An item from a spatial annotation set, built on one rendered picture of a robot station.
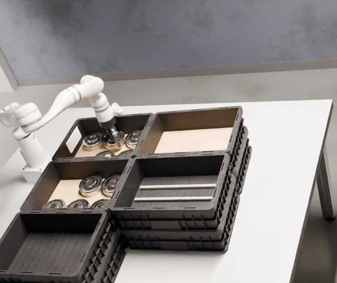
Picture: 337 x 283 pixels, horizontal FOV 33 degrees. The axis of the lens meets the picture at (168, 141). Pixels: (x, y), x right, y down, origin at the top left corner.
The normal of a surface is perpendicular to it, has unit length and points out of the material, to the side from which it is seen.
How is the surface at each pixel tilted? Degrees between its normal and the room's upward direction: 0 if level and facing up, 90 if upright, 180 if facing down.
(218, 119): 90
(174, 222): 90
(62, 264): 0
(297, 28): 90
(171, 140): 0
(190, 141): 0
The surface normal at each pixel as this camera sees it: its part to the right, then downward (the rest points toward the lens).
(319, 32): -0.34, 0.64
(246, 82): -0.28, -0.77
